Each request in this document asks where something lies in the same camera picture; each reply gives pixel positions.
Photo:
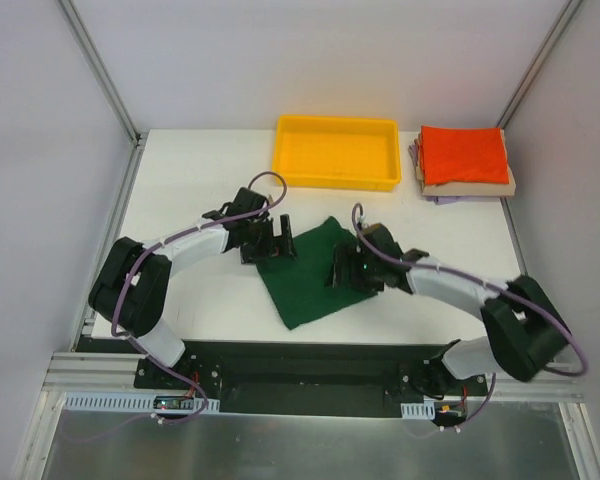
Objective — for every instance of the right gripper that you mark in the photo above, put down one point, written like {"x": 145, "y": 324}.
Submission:
{"x": 348, "y": 270}

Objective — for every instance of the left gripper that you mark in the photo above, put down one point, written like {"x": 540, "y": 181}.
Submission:
{"x": 266, "y": 245}

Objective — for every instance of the green t-shirt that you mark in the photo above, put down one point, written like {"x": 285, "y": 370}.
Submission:
{"x": 297, "y": 286}

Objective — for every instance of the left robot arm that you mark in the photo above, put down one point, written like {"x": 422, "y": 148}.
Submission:
{"x": 131, "y": 288}

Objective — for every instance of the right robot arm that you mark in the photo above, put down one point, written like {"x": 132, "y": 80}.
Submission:
{"x": 523, "y": 332}

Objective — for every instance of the yellow plastic tray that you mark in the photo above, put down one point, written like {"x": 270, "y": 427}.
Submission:
{"x": 337, "y": 152}

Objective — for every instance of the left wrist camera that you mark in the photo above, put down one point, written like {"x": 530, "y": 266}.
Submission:
{"x": 248, "y": 204}

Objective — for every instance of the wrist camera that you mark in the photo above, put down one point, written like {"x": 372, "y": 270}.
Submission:
{"x": 380, "y": 237}
{"x": 248, "y": 204}

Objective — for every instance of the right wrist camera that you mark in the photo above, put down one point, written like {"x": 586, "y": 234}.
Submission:
{"x": 380, "y": 237}

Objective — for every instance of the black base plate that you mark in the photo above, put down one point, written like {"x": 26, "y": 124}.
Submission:
{"x": 336, "y": 380}

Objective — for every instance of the right white cable duct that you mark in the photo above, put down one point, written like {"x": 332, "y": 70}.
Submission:
{"x": 418, "y": 411}

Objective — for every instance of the white cable duct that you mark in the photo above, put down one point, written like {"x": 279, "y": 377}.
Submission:
{"x": 418, "y": 411}
{"x": 139, "y": 403}

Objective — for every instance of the left aluminium frame post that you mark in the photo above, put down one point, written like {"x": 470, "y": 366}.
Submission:
{"x": 96, "y": 64}

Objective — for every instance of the aluminium frame post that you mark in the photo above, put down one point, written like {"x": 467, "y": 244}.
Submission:
{"x": 96, "y": 64}
{"x": 558, "y": 29}

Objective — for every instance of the front aluminium rail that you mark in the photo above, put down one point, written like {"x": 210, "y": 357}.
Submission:
{"x": 109, "y": 372}

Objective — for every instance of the left white cable duct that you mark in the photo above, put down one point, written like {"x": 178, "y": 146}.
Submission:
{"x": 139, "y": 403}

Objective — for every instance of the right aluminium frame post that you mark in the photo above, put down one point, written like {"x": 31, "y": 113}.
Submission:
{"x": 558, "y": 29}

